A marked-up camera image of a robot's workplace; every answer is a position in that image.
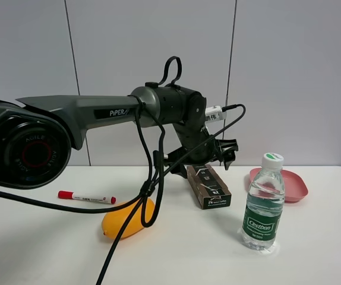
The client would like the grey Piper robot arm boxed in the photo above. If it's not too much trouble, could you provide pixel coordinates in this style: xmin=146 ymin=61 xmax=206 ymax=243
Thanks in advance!
xmin=0 ymin=83 xmax=238 ymax=189

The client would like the clear water bottle green label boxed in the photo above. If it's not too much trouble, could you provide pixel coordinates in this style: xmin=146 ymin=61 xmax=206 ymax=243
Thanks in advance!
xmin=242 ymin=152 xmax=285 ymax=251

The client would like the brown coffee capsule box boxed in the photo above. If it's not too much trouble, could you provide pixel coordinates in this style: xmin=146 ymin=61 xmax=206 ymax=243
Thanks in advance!
xmin=187 ymin=164 xmax=232 ymax=210

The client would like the red and white marker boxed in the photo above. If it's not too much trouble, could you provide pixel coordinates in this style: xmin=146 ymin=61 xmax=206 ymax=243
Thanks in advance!
xmin=58 ymin=191 xmax=116 ymax=205

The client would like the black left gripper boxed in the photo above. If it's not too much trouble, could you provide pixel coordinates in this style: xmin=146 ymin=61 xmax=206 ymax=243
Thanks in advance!
xmin=164 ymin=128 xmax=239 ymax=179

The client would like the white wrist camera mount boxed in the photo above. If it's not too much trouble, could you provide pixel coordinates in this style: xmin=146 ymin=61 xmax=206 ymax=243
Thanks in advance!
xmin=205 ymin=105 xmax=227 ymax=123

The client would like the yellow mango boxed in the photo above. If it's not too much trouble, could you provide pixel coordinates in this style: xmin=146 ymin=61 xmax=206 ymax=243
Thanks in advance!
xmin=101 ymin=197 xmax=156 ymax=240

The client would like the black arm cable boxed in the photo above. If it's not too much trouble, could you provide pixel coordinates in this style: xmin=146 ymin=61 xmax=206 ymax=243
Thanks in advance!
xmin=0 ymin=55 xmax=247 ymax=285

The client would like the pink plastic plate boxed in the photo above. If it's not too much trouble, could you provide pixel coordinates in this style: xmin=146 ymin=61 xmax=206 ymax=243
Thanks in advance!
xmin=246 ymin=167 xmax=308 ymax=203

